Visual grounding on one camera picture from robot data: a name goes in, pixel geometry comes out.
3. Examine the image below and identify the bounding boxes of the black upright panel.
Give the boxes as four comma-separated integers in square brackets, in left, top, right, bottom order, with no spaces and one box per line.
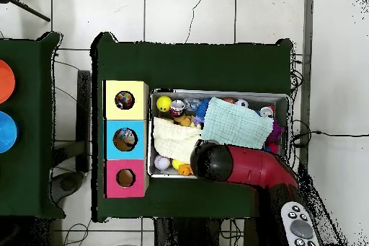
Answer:
[76,69,92,174]

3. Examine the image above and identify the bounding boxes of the blue round bowl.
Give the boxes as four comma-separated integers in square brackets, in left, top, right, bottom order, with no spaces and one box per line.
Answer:
[0,110,19,154]

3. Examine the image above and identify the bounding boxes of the yellow ball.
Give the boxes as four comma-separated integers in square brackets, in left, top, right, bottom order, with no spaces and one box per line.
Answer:
[156,95,173,113]

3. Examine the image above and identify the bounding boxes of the mint waffle cloth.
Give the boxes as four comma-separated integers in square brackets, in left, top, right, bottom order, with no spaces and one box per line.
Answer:
[200,96,275,150]

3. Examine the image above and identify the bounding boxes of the white toy baseball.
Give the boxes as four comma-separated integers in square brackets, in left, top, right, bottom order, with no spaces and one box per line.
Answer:
[154,154,172,171]

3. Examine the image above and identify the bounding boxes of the purple spiky toy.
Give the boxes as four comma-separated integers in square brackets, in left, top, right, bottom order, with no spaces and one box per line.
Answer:
[266,120,285,143]

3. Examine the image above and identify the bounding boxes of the silver wire mesh bin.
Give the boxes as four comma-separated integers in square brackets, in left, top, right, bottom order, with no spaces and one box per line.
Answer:
[147,87,292,180]

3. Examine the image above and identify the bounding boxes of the orange round bowl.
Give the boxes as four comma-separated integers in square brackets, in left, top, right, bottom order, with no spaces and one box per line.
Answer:
[0,59,17,105]

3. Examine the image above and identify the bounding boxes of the dark tripod leg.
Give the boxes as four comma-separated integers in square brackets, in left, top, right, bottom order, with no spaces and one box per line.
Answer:
[0,0,52,23]

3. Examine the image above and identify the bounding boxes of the dark green table cloth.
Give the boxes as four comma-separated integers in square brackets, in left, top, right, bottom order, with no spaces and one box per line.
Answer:
[89,31,295,223]
[0,31,66,219]

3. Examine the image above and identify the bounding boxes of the black cable with plug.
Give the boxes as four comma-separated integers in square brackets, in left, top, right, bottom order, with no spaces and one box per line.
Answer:
[290,118,369,149]

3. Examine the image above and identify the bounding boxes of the red and silver can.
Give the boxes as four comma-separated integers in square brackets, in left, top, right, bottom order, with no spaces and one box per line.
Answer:
[259,105,277,120]

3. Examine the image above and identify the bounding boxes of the wooden box three round holes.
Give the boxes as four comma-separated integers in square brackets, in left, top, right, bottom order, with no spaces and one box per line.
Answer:
[102,80,151,200]

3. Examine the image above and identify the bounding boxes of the polka dot paper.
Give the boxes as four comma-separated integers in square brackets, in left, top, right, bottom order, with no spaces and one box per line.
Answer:
[115,91,135,110]

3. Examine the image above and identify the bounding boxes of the cream waffle cloth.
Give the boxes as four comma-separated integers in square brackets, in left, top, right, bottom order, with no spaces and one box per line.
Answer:
[152,116,203,164]

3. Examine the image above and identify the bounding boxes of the orange rubber toy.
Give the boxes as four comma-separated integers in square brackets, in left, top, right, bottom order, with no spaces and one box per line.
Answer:
[177,163,194,177]

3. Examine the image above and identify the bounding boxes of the grey floor foot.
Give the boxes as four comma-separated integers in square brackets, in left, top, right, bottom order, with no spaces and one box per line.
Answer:
[50,170,85,204]

